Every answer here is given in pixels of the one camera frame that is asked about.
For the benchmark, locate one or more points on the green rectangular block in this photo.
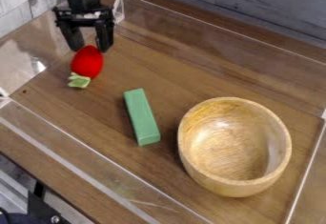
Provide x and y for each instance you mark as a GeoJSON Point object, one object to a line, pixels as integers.
{"type": "Point", "coordinates": [142, 118]}

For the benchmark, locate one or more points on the light wooden bowl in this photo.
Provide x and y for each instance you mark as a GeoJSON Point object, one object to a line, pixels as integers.
{"type": "Point", "coordinates": [234, 146]}

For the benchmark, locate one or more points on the red plush strawberry toy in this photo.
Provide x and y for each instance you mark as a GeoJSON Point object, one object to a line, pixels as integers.
{"type": "Point", "coordinates": [86, 67]}

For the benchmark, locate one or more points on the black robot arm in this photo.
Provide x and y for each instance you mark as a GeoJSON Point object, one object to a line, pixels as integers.
{"type": "Point", "coordinates": [85, 5]}

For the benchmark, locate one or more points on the clear acrylic corner bracket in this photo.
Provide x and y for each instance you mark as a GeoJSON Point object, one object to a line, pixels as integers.
{"type": "Point", "coordinates": [118, 11]}

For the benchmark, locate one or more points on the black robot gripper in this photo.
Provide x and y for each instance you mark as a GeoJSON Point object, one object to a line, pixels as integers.
{"type": "Point", "coordinates": [70, 19]}

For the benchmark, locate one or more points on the black clamp mount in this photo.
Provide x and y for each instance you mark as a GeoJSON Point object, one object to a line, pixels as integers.
{"type": "Point", "coordinates": [37, 212]}

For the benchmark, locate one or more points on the clear acrylic tray wall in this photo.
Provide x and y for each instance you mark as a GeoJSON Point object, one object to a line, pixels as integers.
{"type": "Point", "coordinates": [71, 136]}

